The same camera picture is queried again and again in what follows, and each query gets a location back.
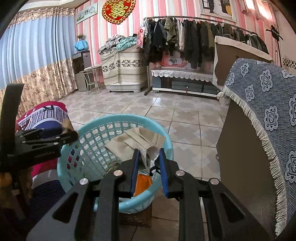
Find white black tv stand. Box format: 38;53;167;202
151;68;223;99

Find woven brown stool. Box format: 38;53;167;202
119;204;153;229

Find landscape wall picture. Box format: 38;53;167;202
76;5;98;24

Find red gold heart decoration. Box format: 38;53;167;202
102;0;136;25

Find metal clothes rack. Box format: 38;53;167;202
142;16;271;96

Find white lace cloth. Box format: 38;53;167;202
151;68;213;83

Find light blue plastic basket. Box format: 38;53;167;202
57;115;174;214

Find framed wall poster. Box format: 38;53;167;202
200;0;236;23

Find beige patterned cover cloth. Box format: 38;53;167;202
100;49;145;85

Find blue cloth cover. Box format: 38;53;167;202
74;40;88;52

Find striped red blue blanket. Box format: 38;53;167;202
16;101;70;209

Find blue patterned fringed cloth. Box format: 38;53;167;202
217;58;296;236

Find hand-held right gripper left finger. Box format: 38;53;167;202
25;149;140;241

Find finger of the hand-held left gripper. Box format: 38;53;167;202
23;127;63;140
54;131;78;147

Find row of hanging clothes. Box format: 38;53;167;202
142;16;270;70

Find pink hanging bag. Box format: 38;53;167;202
136;27;146;49

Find grey water dispenser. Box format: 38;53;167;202
72;50;91;92

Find blue floral curtain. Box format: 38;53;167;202
0;7;78;116

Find white storage chest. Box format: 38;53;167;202
106;80;146;94

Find orange snack wrapper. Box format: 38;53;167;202
134;174;154;197

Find cream cloth covered board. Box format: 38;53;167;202
213;35;275;86

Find black coat stand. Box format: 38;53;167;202
266;24;284;68

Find pink printed box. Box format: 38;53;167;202
162;56;188;69

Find small metal side table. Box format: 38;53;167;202
79;65;102;94

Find grey crumpled clothes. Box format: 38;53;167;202
99;34;124;55

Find teal plaid cloth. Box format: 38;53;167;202
116;37;137;52

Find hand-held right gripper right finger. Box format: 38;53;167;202
159;148;276;241

